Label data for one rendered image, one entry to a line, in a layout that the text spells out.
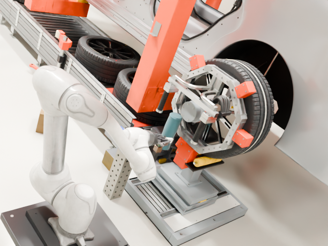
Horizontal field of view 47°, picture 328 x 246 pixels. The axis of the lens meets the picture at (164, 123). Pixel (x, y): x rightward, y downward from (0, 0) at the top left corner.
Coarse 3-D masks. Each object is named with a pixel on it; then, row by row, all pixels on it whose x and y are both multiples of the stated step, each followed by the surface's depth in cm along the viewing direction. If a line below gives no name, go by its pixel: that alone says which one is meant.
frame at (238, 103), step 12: (192, 72) 243; (204, 72) 236; (216, 72) 229; (228, 84) 223; (180, 96) 255; (180, 108) 260; (240, 108) 220; (240, 120) 220; (180, 132) 255; (228, 132) 227; (192, 144) 249; (216, 144) 234; (228, 144) 228
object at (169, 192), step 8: (160, 160) 297; (168, 160) 306; (160, 176) 285; (160, 184) 278; (168, 184) 279; (168, 192) 272; (176, 192) 274; (176, 200) 267; (184, 200) 269; (208, 200) 278; (184, 208) 262; (192, 208) 268
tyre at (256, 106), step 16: (224, 64) 235; (240, 64) 236; (192, 80) 255; (240, 80) 227; (256, 80) 231; (256, 96) 224; (272, 96) 236; (256, 112) 223; (272, 112) 236; (256, 128) 227; (256, 144) 242
